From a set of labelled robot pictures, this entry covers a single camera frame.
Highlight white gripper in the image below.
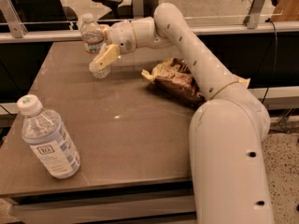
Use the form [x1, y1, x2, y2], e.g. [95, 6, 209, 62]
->
[89, 21, 136, 71]

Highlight clear water bottle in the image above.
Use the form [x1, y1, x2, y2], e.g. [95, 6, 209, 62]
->
[80, 13, 110, 78]

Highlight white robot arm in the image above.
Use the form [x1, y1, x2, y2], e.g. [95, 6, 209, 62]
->
[90, 3, 275, 224]

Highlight near water bottle white label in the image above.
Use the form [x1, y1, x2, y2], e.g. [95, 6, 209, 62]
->
[17, 94, 80, 179]

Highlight black office chair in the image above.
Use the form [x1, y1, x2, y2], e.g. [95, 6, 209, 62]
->
[92, 0, 159, 25]

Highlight brown cream snack bag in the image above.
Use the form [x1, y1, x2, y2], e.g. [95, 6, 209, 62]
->
[141, 57, 251, 107]

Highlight glass barrier panel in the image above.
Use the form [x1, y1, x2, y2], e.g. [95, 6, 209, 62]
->
[0, 0, 299, 26]

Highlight middle metal glass bracket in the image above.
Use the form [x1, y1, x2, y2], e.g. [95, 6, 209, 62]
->
[132, 0, 144, 19]

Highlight metal glass bracket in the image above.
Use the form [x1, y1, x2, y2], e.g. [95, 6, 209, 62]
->
[132, 0, 144, 19]
[0, 0, 27, 38]
[243, 0, 265, 29]

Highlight left metal glass bracket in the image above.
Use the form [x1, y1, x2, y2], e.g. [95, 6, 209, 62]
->
[0, 0, 27, 38]

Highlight right metal glass bracket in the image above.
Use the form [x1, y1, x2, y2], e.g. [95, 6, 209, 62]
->
[243, 0, 265, 29]

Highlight black cable right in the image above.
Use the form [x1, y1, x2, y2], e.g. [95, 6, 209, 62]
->
[261, 18, 278, 105]

